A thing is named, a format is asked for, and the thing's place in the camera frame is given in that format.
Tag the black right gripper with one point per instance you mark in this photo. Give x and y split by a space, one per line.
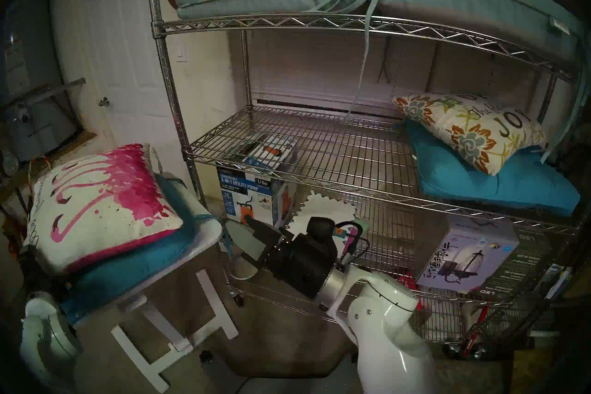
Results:
300 264

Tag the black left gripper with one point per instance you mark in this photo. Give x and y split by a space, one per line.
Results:
41 282

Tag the pink flamingo throw pillow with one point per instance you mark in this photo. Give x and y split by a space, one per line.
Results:
101 208

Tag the floral JOY throw pillow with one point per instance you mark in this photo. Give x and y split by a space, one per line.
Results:
466 130

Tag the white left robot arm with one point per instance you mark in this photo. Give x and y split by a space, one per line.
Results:
46 342

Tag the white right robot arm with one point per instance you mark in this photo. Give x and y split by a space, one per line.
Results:
392 342

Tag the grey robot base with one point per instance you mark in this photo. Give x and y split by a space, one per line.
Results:
286 381

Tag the teal flat seat cushion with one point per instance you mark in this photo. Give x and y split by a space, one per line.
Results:
129 268

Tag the teal tufted seat cushion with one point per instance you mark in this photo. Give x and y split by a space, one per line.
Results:
461 185

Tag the utility pump box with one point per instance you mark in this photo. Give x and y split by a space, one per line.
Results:
258 194

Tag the clear glass bowl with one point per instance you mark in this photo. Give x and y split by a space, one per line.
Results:
238 275

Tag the white folding table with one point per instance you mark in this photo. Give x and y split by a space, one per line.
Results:
208 231

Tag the black caster wheel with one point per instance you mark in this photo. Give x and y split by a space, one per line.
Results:
238 298

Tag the white scalloped paper sheet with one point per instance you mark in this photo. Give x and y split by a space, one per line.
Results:
323 210

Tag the green paper sheet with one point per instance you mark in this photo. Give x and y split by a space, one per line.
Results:
364 227

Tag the striped candy cane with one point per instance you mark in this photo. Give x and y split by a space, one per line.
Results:
39 160

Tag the silver round ornament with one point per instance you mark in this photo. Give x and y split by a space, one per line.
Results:
8 163

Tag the black base knob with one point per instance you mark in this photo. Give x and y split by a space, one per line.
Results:
206 356

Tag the brown wooden ledge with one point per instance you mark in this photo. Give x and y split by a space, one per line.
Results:
60 150

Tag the grey water heater tank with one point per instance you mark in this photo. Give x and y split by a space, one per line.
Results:
32 130

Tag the red plastic bag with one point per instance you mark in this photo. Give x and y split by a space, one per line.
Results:
408 280

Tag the metal door knob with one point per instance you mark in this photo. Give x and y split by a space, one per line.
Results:
104 102

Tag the LED lamp box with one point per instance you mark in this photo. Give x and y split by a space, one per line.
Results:
466 254

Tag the white panel door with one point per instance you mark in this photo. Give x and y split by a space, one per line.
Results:
124 28

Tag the patterned grey cloth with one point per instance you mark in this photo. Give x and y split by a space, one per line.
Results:
471 377

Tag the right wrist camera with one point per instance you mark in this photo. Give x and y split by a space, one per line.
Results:
321 231

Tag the white light switch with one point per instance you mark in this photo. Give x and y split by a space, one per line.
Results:
180 51

